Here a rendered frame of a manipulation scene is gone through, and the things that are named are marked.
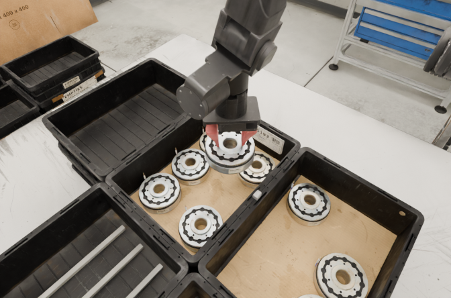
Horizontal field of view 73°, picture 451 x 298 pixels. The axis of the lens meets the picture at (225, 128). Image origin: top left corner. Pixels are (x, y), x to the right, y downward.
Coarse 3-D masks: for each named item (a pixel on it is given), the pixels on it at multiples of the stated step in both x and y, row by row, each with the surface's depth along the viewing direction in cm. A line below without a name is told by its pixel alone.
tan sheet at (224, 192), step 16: (208, 176) 83; (224, 176) 83; (160, 192) 80; (192, 192) 80; (208, 192) 80; (224, 192) 80; (240, 192) 80; (176, 208) 76; (224, 208) 76; (160, 224) 74; (176, 224) 74
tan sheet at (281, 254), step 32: (288, 192) 80; (288, 224) 74; (320, 224) 74; (352, 224) 74; (256, 256) 68; (288, 256) 68; (320, 256) 68; (352, 256) 68; (384, 256) 68; (256, 288) 64; (288, 288) 64
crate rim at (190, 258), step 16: (176, 128) 81; (272, 128) 82; (128, 160) 74; (288, 160) 74; (112, 176) 71; (272, 176) 71; (240, 208) 65; (224, 224) 63; (176, 240) 61; (208, 240) 61; (192, 256) 59
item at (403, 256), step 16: (352, 176) 71; (384, 192) 68; (240, 224) 63; (416, 224) 63; (224, 240) 62; (208, 256) 59; (400, 256) 59; (208, 272) 57; (400, 272) 57; (224, 288) 55; (384, 288) 55
